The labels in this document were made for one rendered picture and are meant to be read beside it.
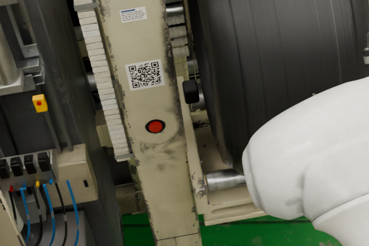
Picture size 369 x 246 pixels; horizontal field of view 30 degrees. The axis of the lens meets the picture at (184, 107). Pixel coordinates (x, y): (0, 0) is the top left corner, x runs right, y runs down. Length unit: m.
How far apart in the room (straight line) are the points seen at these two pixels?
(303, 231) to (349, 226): 1.99
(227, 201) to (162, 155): 0.19
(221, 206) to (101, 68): 0.46
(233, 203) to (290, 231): 1.01
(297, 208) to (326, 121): 0.09
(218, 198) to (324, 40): 0.55
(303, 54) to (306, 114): 0.60
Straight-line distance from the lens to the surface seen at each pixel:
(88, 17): 1.37
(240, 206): 1.71
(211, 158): 1.83
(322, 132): 0.66
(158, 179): 1.71
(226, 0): 1.27
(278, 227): 2.66
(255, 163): 0.68
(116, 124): 1.57
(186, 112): 1.74
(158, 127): 1.56
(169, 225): 1.86
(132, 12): 1.35
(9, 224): 1.37
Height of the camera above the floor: 2.19
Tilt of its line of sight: 45 degrees down
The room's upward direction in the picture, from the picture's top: 8 degrees counter-clockwise
